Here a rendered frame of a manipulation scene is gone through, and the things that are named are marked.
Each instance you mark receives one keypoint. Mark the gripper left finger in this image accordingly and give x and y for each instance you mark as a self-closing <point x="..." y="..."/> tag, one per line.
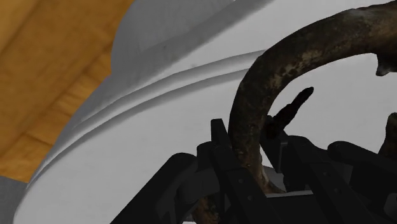
<point x="229" y="183"/>

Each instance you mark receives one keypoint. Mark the dark brown curved antler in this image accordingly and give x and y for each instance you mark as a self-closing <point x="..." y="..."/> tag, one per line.
<point x="273" y="65"/>

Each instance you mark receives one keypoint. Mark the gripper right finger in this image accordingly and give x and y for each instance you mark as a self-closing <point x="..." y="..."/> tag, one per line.
<point x="341" y="173"/>

